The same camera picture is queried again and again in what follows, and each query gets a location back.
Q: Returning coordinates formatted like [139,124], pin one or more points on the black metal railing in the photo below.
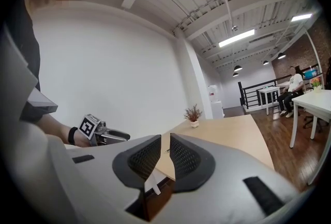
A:
[249,96]

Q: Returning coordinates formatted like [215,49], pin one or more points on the dried plant in small pot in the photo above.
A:
[193,115]

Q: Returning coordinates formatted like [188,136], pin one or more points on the white water dispenser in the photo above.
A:
[216,104]

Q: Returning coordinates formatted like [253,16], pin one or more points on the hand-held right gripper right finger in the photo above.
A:
[191,163]

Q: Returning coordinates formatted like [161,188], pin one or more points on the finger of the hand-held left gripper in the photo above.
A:
[120,135]

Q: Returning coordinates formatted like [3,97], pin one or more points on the long ceiling light strip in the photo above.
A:
[301,17]
[236,38]

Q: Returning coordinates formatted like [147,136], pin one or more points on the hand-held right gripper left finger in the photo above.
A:
[142,161]

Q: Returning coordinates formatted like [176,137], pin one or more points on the person's black shirt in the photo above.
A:
[26,47]

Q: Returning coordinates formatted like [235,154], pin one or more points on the person's left forearm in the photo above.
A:
[55,127]

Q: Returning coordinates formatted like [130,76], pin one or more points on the blue storage box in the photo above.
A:
[310,74]

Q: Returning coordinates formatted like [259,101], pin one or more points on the black pendant lamp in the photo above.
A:
[238,68]
[265,62]
[235,74]
[281,56]

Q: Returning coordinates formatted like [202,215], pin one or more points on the colourful flowers in pot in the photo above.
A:
[316,84]

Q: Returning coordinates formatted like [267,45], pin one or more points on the light wooden table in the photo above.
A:
[219,140]

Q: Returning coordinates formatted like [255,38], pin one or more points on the black wristband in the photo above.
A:
[72,135]

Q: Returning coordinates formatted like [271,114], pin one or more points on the black office chair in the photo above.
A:
[311,122]

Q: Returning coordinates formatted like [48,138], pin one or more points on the white table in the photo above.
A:
[313,104]
[269,90]

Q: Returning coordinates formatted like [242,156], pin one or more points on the white support column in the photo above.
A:
[316,60]

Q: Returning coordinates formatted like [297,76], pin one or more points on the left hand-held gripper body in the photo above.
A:
[89,127]

